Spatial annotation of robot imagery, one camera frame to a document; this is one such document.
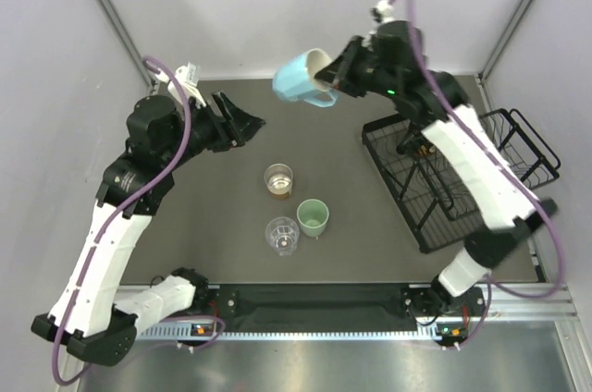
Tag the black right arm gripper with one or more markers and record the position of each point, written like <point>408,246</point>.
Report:
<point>335,73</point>

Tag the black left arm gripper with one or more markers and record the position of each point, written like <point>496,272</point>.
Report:
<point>240,125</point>

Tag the light blue ceramic mug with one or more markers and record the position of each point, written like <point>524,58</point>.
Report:
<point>296,82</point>

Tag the mint green cup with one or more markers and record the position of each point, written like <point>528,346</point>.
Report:
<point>312,217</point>

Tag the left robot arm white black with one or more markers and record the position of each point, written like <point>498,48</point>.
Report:
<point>87,320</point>

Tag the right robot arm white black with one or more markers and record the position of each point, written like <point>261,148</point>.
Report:
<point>391,63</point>

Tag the steel tumbler with cork base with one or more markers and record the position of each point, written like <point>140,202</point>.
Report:
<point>279,181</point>

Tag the clear plastic glass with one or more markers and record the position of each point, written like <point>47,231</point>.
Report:
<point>282,234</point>

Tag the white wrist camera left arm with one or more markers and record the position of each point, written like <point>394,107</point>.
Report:
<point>188,77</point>

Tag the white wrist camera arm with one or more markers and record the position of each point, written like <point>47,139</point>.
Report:
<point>188,77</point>
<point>382,13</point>

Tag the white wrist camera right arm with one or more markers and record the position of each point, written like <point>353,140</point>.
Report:
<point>382,13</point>

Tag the black wire dish rack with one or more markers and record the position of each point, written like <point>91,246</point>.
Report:
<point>435,204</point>

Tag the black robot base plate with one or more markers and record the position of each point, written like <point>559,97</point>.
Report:
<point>332,308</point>

